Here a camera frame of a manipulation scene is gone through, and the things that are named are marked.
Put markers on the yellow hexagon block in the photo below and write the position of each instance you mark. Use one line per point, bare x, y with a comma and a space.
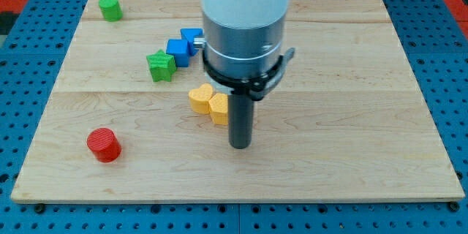
218, 109

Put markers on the light wooden board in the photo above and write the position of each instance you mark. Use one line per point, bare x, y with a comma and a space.
347, 123

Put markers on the red cylinder block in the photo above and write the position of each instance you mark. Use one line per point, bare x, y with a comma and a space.
104, 145

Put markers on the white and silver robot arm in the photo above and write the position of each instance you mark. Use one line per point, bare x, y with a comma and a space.
243, 39

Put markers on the blue cube block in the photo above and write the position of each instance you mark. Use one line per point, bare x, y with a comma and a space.
179, 49

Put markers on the green star block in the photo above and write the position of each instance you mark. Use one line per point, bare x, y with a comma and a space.
161, 66

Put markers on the blue triangle block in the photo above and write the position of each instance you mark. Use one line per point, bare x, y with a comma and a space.
189, 35

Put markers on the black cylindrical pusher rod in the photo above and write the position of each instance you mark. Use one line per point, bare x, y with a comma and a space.
240, 120

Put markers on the yellow heart block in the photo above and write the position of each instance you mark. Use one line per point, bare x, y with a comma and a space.
199, 98

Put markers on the green cylinder block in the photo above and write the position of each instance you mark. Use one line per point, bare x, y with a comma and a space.
111, 10

